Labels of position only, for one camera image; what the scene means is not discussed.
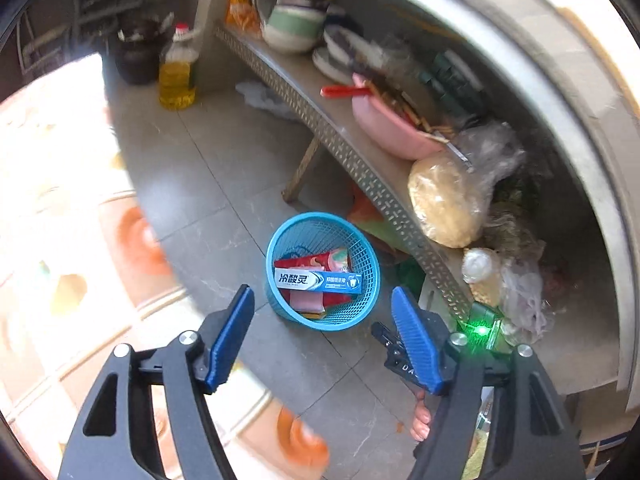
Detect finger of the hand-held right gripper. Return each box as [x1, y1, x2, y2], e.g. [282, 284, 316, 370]
[371, 322, 405, 356]

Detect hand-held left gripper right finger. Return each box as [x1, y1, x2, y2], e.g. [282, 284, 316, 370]
[390, 286, 586, 480]

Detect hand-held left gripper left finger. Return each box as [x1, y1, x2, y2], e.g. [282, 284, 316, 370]
[57, 284, 256, 480]

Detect blue toothpaste box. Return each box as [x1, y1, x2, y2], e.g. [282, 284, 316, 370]
[274, 267, 363, 293]

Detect red snack bag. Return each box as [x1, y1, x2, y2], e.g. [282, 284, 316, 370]
[274, 247, 351, 318]

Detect blue plastic basket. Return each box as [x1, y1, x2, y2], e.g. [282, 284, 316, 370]
[265, 211, 382, 332]

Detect person's right hand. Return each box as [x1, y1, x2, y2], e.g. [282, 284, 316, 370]
[410, 392, 443, 443]

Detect small bag of beans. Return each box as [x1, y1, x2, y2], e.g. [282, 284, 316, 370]
[461, 247, 503, 306]

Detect crumpled clear plastic bag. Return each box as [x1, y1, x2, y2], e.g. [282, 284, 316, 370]
[500, 255, 556, 346]

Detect orange red plastic bag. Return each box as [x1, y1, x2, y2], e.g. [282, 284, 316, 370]
[347, 185, 416, 261]

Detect bag of yellow noodles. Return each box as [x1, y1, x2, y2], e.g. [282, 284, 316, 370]
[407, 120, 526, 248]

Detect wooden shelf leg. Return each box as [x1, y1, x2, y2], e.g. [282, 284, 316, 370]
[281, 135, 321, 203]

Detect pink basin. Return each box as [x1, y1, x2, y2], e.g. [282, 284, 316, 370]
[351, 72, 448, 161]

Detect perforated metal shelf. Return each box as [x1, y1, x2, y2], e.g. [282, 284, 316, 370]
[214, 22, 481, 321]

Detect bundle of wooden chopsticks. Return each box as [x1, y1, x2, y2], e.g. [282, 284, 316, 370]
[365, 80, 451, 141]

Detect red spoon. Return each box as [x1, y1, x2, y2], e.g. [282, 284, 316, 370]
[320, 84, 373, 98]

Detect grey concrete counter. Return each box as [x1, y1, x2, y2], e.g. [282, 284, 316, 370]
[310, 0, 640, 441]

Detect cooking oil bottle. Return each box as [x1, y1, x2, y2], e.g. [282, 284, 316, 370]
[159, 22, 198, 111]

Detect stack of plates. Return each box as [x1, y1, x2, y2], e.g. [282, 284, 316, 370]
[312, 25, 371, 86]

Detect dark pot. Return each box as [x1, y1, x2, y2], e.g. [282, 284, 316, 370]
[114, 22, 166, 86]

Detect stack of green white bowls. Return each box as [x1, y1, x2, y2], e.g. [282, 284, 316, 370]
[261, 0, 328, 55]

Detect orange snack packets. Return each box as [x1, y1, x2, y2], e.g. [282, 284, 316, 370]
[225, 0, 263, 41]

